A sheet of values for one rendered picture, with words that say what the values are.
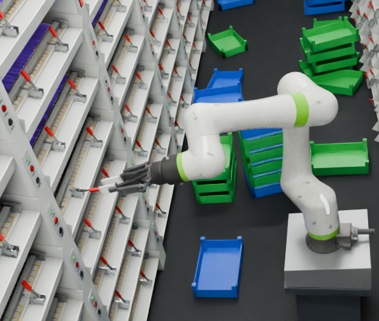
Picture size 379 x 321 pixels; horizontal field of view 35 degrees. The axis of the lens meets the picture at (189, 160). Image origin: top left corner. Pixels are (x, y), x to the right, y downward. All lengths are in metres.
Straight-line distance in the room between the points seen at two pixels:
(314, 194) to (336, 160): 1.13
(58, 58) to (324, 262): 1.21
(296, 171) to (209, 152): 0.59
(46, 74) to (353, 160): 1.92
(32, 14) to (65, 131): 0.40
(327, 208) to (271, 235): 0.79
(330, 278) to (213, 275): 0.69
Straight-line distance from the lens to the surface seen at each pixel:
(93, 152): 2.18
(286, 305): 2.67
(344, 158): 3.33
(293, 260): 2.33
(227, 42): 4.60
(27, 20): 1.79
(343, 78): 3.98
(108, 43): 2.44
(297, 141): 2.21
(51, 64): 1.94
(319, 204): 2.18
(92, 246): 2.12
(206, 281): 2.80
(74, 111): 2.06
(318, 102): 1.96
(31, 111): 1.74
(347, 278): 2.32
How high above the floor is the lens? 2.14
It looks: 38 degrees down
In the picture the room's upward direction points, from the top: 14 degrees counter-clockwise
